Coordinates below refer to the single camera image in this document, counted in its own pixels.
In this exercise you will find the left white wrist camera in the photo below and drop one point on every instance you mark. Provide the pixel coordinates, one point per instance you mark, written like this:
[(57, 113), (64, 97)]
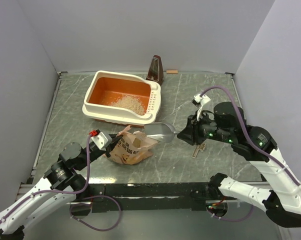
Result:
[(100, 139)]

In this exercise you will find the wooden ruler with crown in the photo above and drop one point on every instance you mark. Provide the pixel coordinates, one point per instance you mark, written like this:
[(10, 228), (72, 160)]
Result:
[(198, 148)]

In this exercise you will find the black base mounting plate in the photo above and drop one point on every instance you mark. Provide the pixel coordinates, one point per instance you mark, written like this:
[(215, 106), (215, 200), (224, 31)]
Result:
[(151, 196)]

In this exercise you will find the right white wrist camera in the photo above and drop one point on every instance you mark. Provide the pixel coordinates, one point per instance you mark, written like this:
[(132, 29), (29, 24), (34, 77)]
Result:
[(202, 102)]

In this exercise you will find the small wooden block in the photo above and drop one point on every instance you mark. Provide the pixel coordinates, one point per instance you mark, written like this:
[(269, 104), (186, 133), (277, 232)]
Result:
[(172, 71)]

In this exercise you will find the peach cat litter bag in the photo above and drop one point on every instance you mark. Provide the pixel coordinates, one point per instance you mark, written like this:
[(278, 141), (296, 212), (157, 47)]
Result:
[(132, 148)]

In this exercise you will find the white orange litter box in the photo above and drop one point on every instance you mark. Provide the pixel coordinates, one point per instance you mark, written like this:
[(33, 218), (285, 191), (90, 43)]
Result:
[(107, 87)]

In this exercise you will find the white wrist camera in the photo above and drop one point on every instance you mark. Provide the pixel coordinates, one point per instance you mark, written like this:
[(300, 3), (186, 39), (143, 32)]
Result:
[(100, 139), (202, 102)]

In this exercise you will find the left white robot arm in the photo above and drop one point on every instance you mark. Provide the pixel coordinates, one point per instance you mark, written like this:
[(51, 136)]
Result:
[(65, 181)]

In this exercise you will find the clean litter pile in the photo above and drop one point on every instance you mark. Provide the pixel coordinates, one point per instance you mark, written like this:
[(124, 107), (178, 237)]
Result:
[(130, 103)]

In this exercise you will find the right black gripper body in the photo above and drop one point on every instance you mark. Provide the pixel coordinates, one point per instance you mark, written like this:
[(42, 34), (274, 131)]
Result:
[(200, 135)]

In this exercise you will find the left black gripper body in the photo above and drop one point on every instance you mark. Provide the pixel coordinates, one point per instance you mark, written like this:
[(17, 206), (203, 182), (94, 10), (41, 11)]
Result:
[(108, 149)]

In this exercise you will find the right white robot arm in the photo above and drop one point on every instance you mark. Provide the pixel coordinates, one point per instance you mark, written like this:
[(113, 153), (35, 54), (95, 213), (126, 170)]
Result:
[(282, 202)]

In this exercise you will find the brown wooden metronome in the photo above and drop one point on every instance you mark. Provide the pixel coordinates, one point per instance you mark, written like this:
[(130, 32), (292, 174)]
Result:
[(156, 72)]

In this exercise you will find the silver metal scoop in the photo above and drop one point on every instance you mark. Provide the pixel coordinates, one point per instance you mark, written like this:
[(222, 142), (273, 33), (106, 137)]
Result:
[(160, 131)]

